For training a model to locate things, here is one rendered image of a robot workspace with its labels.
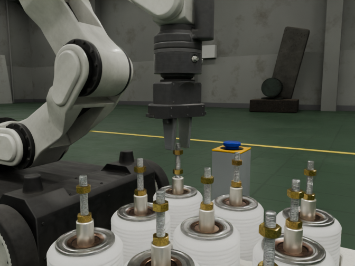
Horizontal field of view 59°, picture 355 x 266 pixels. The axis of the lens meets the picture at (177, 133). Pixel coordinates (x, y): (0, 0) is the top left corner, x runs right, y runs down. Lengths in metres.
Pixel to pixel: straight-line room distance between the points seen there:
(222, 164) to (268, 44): 7.50
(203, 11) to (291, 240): 0.37
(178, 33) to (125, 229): 0.33
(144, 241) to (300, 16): 7.78
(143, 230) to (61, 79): 0.47
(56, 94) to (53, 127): 0.13
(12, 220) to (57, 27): 0.49
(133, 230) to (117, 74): 0.46
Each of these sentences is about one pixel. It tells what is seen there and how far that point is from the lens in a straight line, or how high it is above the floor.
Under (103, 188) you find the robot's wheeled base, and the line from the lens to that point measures 0.89.
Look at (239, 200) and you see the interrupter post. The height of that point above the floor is 0.26.
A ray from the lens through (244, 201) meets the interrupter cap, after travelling 0.58.
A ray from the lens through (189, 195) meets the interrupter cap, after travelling 0.60.
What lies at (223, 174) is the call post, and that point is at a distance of 0.72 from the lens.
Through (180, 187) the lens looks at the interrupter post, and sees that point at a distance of 0.61.
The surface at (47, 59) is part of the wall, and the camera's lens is 12.72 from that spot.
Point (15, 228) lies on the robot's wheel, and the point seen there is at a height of 0.17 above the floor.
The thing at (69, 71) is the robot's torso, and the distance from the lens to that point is 0.81.
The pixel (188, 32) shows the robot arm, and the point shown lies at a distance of 0.56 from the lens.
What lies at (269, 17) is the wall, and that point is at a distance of 8.27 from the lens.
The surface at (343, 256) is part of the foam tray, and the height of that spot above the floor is 0.18.
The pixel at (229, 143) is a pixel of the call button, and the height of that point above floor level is 0.33.
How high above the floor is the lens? 0.45
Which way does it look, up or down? 8 degrees down
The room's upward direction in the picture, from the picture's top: straight up
